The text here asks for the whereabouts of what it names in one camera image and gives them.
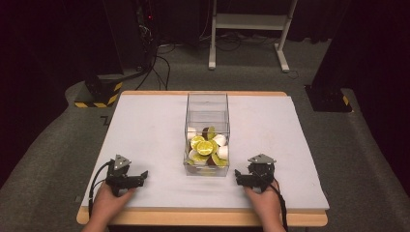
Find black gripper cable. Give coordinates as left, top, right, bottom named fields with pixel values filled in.
left=88, top=159, right=113, bottom=218
left=269, top=180, right=289, bottom=232

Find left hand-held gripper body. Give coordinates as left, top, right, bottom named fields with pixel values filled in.
left=105, top=154, right=138, bottom=197

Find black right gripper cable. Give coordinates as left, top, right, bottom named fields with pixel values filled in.
left=269, top=180, right=289, bottom=232

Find white foam table mat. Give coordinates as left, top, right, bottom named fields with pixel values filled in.
left=80, top=93, right=331, bottom=213

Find dark computer tower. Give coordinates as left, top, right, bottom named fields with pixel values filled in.
left=133, top=0, right=161, bottom=67

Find large round lime slice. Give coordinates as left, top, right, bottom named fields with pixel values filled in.
left=196, top=140, right=215, bottom=157

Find black yellow striped stand base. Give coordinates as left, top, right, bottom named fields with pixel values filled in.
left=73, top=73, right=125, bottom=109

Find clear plastic box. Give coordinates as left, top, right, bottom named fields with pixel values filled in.
left=183, top=92, right=231, bottom=178

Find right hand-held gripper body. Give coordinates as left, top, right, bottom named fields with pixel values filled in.
left=246, top=153, right=278, bottom=193

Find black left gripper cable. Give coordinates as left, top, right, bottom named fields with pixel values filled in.
left=88, top=159, right=113, bottom=218

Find person's right hand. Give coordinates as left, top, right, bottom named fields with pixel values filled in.
left=243, top=179, right=282, bottom=226

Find small round lime slice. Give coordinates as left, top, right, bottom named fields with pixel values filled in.
left=190, top=134, right=206, bottom=150

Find white metal stand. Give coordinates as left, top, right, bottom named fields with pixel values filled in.
left=208, top=0, right=299, bottom=73

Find person's left hand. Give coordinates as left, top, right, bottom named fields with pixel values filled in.
left=91, top=183, right=137, bottom=226

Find wooden table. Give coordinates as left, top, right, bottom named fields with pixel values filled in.
left=75, top=90, right=330, bottom=228

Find black floor cables by stand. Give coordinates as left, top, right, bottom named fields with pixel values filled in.
left=198, top=30, right=279, bottom=52

